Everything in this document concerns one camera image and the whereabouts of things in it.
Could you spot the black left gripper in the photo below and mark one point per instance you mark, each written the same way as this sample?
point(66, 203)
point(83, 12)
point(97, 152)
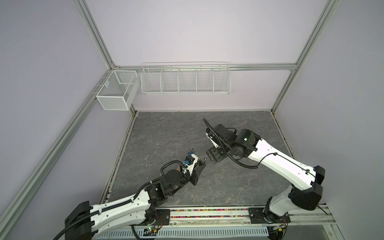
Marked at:
point(195, 174)

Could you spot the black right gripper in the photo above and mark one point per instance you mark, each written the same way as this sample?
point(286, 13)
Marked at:
point(213, 155)

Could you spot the blue padlock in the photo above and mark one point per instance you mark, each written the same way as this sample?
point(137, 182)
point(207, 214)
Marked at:
point(192, 152)

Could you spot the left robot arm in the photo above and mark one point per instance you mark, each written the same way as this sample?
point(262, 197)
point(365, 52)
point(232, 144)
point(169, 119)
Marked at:
point(87, 222)

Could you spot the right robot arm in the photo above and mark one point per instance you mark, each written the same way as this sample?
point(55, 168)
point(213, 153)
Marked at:
point(249, 150)

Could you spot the white mesh box basket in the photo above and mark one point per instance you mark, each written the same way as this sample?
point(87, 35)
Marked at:
point(119, 90)

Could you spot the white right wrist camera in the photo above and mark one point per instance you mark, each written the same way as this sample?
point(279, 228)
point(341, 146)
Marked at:
point(210, 135)

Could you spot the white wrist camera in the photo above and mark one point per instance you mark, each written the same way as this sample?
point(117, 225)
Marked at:
point(189, 164)
point(210, 135)

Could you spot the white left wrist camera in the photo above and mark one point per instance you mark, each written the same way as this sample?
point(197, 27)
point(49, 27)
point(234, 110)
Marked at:
point(189, 164)

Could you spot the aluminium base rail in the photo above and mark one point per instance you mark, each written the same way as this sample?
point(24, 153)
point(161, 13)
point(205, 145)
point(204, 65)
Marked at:
point(225, 223)

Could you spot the white wire shelf basket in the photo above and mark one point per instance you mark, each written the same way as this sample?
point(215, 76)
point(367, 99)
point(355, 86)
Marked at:
point(186, 78)

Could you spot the aluminium enclosure frame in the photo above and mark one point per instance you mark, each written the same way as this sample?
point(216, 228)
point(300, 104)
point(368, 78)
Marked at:
point(23, 198)

